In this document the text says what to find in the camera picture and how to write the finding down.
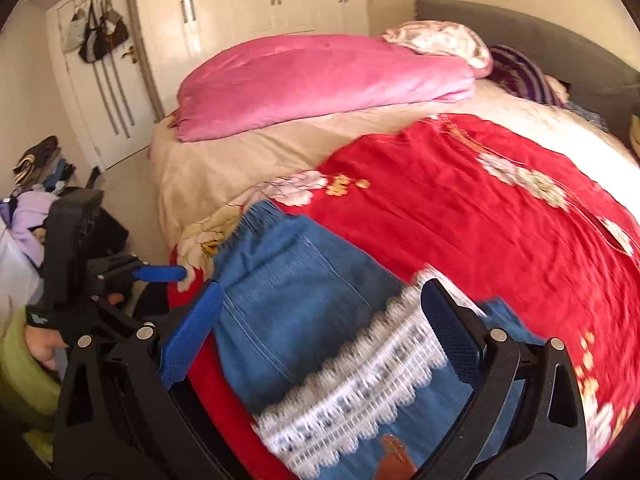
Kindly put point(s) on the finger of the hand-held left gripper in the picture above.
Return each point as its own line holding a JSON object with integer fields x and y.
{"x": 162, "y": 273}

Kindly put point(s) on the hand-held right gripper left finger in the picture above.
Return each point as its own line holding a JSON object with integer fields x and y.
{"x": 192, "y": 330}

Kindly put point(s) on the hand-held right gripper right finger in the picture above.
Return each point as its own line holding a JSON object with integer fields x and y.
{"x": 452, "y": 332}

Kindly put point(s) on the blue denim skirt lace trim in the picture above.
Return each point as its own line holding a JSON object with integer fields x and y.
{"x": 310, "y": 300}

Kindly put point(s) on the person's left forearm green sleeve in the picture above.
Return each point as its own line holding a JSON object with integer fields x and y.
{"x": 20, "y": 380}

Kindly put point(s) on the person's left hand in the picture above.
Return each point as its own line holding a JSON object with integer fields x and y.
{"x": 42, "y": 344}

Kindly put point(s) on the lilac garment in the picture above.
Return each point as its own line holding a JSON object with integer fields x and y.
{"x": 30, "y": 222}

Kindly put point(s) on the heap of dark clothes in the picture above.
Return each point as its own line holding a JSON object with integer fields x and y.
{"x": 40, "y": 157}

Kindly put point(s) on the red floral bed cover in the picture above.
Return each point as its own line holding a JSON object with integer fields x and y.
{"x": 475, "y": 225}

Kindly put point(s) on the cream bed sheet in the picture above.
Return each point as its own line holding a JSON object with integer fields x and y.
{"x": 215, "y": 160}

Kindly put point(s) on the white door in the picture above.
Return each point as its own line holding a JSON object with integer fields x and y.
{"x": 120, "y": 105}

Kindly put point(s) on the black hanging bag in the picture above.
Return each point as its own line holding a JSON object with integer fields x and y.
{"x": 93, "y": 40}

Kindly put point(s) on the white hanging bag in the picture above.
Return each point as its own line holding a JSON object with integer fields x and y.
{"x": 76, "y": 32}

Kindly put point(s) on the brown hanging bag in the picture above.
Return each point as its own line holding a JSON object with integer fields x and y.
{"x": 115, "y": 25}

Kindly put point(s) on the pink quilt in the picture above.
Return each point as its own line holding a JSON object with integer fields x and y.
{"x": 310, "y": 80}

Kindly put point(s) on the purple striped pillow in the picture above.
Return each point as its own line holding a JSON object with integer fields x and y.
{"x": 525, "y": 75}

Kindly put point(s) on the cream wardrobe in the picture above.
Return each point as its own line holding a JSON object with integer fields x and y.
{"x": 240, "y": 5}

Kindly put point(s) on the cream floral folded quilt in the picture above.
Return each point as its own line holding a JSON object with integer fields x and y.
{"x": 440, "y": 42}

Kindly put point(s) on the grey headboard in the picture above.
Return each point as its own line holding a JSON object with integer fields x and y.
{"x": 550, "y": 45}

